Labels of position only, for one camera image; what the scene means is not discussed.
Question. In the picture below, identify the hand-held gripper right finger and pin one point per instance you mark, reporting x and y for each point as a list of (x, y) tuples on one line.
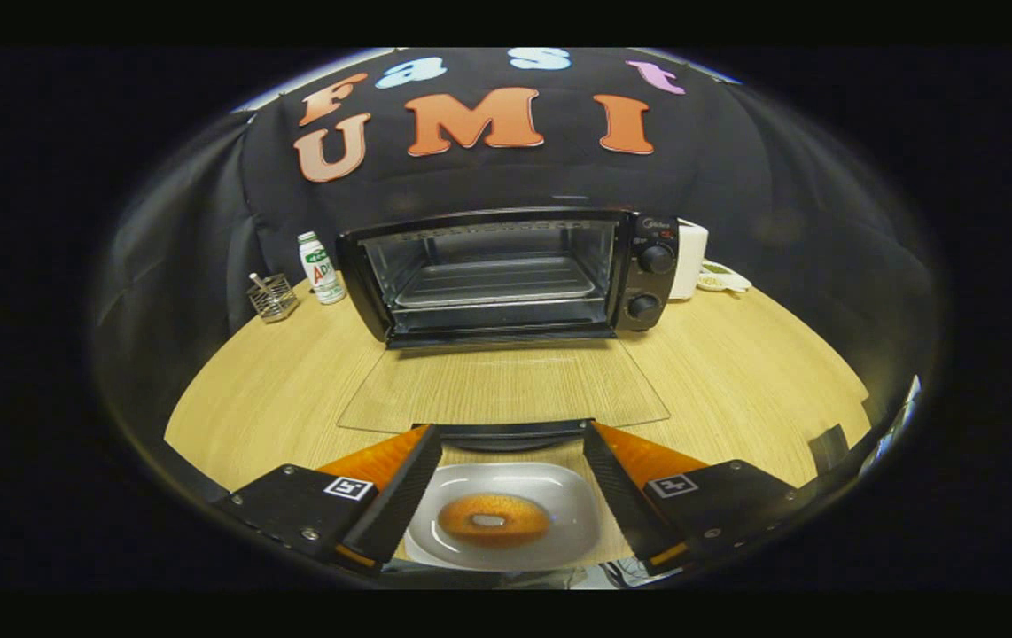
[(617, 492)]

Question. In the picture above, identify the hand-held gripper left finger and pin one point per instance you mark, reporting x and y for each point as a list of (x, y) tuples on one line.
[(404, 496)]

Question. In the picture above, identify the orange glazed donut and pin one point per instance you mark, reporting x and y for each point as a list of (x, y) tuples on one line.
[(462, 523)]

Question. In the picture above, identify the black toaster oven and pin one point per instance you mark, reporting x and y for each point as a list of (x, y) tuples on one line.
[(648, 285)]

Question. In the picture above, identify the white plate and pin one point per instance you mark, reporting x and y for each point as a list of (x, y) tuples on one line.
[(564, 496)]

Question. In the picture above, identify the small white snack dish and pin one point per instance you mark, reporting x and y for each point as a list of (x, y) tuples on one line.
[(723, 279)]

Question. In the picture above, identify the white bottle green label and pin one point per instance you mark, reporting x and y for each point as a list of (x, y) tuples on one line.
[(322, 270)]

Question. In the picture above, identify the white lidded container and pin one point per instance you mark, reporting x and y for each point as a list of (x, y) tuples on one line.
[(690, 257)]

